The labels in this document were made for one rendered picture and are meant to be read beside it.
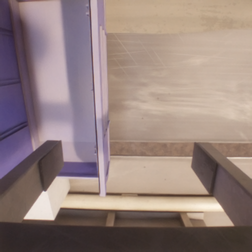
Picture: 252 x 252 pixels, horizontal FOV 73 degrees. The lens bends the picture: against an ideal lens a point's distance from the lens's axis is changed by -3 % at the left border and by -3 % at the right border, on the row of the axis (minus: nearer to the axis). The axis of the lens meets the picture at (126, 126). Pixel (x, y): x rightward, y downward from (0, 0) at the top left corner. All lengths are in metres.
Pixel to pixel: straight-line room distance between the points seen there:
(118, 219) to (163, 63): 0.37
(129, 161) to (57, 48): 0.28
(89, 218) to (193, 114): 0.34
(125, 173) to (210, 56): 0.31
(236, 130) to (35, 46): 0.45
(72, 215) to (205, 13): 0.52
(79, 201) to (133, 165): 0.16
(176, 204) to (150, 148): 0.15
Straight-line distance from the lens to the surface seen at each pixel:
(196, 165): 0.17
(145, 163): 0.42
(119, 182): 0.45
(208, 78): 0.39
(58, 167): 0.17
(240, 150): 0.48
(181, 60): 0.37
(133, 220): 0.47
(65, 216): 0.50
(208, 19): 0.39
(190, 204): 0.47
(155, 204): 0.45
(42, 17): 0.40
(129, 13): 0.37
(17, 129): 0.38
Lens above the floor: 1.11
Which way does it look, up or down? 71 degrees down
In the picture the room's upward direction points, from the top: 174 degrees counter-clockwise
